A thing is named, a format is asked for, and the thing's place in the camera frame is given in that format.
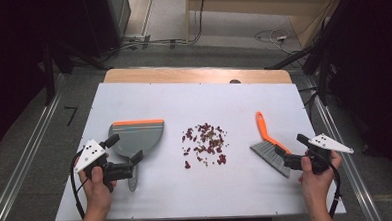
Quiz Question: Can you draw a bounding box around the wooden table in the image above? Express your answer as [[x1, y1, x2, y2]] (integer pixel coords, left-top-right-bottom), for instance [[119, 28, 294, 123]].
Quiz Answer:
[[102, 60, 293, 92]]

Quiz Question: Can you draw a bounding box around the person's right hand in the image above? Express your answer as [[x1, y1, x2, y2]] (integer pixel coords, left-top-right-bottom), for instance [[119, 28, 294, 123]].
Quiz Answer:
[[297, 150, 345, 204]]

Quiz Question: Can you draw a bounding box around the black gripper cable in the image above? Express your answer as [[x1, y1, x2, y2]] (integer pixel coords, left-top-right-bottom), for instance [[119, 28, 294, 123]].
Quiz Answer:
[[69, 149, 90, 221], [325, 157, 344, 219]]

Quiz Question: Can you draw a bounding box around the orange brush with grey bristles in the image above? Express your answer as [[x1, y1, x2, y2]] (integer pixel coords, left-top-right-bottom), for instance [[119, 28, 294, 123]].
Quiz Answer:
[[248, 109, 295, 180]]

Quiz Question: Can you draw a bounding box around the black stand leg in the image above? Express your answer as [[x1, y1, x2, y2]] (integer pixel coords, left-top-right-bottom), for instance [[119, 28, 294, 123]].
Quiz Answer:
[[264, 44, 320, 71]]

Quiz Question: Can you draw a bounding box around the pile of red beans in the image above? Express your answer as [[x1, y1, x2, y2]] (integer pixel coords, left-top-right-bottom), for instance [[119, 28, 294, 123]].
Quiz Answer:
[[180, 121, 231, 170]]

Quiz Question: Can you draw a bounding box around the light wooden shelf unit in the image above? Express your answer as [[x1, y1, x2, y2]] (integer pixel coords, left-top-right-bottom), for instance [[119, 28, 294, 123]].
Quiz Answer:
[[183, 0, 349, 55]]

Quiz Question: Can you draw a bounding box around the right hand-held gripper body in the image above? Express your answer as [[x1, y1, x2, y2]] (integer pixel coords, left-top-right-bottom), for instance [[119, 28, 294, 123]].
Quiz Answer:
[[282, 132, 356, 176]]

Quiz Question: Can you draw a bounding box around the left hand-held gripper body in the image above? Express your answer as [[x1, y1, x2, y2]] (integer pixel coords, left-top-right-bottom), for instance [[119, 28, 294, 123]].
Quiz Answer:
[[72, 136, 135, 194]]

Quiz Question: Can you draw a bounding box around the person's left hand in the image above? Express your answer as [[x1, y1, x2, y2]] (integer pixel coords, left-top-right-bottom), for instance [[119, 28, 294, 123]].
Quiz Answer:
[[78, 166, 117, 215]]

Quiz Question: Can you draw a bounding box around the white cable on floor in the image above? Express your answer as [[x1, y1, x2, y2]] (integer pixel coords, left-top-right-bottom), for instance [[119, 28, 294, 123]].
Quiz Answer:
[[254, 28, 303, 57]]

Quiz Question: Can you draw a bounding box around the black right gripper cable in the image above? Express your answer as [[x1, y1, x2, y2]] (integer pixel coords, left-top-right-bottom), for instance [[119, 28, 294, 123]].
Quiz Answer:
[[325, 157, 344, 219]]

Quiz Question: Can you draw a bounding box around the metal floor rail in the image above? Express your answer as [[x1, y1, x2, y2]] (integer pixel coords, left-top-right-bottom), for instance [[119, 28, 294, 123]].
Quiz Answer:
[[304, 74, 385, 221], [0, 73, 73, 221]]

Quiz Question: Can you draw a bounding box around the grey dustpan with orange edge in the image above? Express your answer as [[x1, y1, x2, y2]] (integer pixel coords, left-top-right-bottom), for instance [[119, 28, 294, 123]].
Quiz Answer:
[[107, 118, 168, 194]]

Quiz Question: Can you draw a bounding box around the white board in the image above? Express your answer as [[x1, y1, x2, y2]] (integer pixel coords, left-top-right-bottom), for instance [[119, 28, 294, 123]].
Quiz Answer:
[[49, 72, 347, 221]]

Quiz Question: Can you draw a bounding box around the black curtain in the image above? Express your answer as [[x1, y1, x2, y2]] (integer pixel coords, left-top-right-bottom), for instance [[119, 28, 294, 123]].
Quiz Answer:
[[0, 0, 127, 157], [312, 0, 392, 193]]

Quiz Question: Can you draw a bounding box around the black hanging cable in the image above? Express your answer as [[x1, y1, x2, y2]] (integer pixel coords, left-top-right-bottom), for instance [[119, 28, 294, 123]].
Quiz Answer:
[[192, 0, 209, 43]]

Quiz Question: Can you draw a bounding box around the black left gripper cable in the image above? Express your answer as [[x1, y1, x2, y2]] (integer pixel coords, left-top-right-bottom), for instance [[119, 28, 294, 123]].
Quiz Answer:
[[69, 149, 90, 221]]

